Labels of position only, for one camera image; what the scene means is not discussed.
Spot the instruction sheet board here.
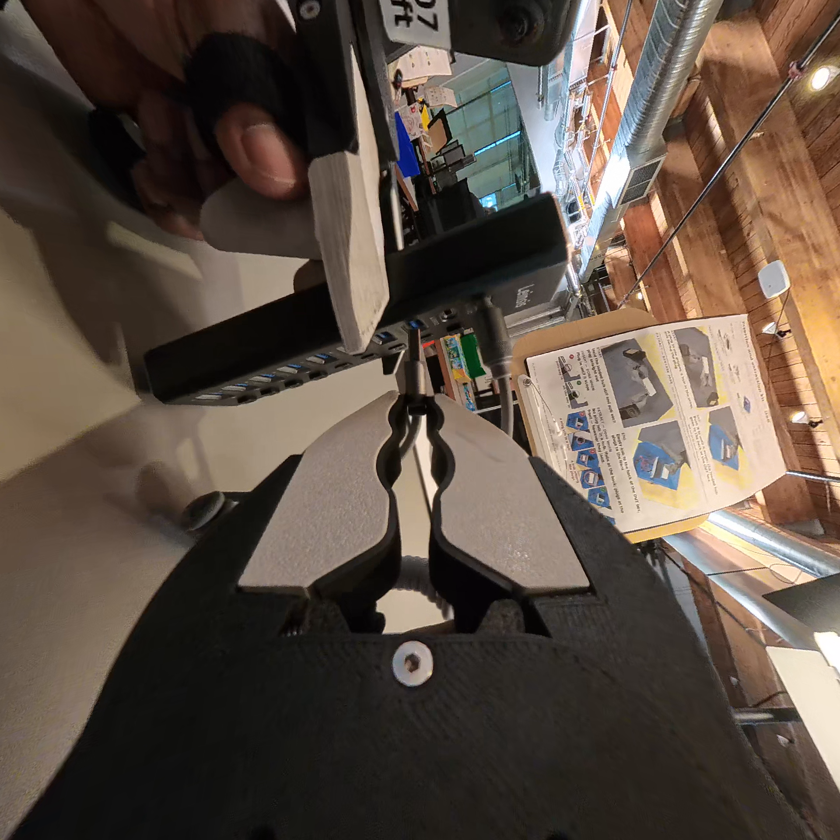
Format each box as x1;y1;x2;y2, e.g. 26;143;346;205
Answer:
512;308;788;546

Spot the grey desk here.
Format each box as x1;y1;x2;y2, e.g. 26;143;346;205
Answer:
0;0;460;808

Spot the black power bank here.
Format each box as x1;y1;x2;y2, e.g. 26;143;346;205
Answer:
143;192;571;406

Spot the white light panel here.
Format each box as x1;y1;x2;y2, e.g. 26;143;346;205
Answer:
764;630;840;729

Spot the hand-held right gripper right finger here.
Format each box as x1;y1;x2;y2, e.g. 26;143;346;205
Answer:
428;395;592;618

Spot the metal pole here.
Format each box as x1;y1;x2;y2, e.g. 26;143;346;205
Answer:
663;508;840;651

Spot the white wall vent unit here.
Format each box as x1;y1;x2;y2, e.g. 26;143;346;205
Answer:
617;154;667;206

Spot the silver ventilation duct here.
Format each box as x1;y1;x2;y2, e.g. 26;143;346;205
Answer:
577;0;723;277

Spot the black overhead panel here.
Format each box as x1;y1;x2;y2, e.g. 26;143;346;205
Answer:
764;576;840;647

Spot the person's left hand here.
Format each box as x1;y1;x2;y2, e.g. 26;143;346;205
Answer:
23;0;308;240

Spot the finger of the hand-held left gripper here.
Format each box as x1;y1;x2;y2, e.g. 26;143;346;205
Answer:
308;52;391;355

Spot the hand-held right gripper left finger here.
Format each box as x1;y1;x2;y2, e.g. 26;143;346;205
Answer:
238;390;403;601

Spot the grey cable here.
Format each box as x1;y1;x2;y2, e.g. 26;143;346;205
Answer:
390;294;519;601

